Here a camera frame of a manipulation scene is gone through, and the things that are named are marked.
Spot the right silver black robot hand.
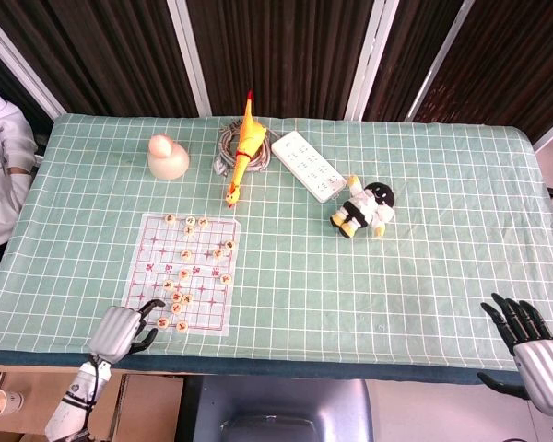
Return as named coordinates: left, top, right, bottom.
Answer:
left=477, top=292, right=553, bottom=415

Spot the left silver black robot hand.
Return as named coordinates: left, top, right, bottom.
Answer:
left=88, top=298, right=167, bottom=366

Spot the brown cardboard box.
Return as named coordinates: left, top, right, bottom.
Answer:
left=0, top=362, right=126, bottom=442
left=112, top=373, right=186, bottom=442

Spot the translucent xiangqi board sheet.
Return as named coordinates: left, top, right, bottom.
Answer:
left=118, top=212, right=244, bottom=336

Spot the grey chair seat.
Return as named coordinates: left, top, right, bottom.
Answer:
left=177, top=377, right=375, bottom=442

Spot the cream duck-shaped toy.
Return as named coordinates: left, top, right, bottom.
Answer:
left=147, top=134, right=190, bottom=180

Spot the person in white shirt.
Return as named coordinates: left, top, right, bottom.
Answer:
left=0, top=83, right=40, bottom=292

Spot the green checked tablecloth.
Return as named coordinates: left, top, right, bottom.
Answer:
left=0, top=113, right=553, bottom=386

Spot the yellow rubber chicken toy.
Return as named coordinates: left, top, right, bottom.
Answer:
left=224, top=89, right=268, bottom=209

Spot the black white plush doll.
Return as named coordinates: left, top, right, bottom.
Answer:
left=329, top=173, right=396, bottom=239

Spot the white power strip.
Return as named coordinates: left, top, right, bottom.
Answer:
left=270, top=130, right=347, bottom=203

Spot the dark slatted screen panel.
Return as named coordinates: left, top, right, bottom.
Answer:
left=0, top=0, right=200, bottom=119
left=362, top=0, right=465, bottom=123
left=414, top=0, right=553, bottom=145
left=186, top=0, right=378, bottom=121

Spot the coiled grey cable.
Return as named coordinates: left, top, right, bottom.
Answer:
left=213, top=118, right=274, bottom=176

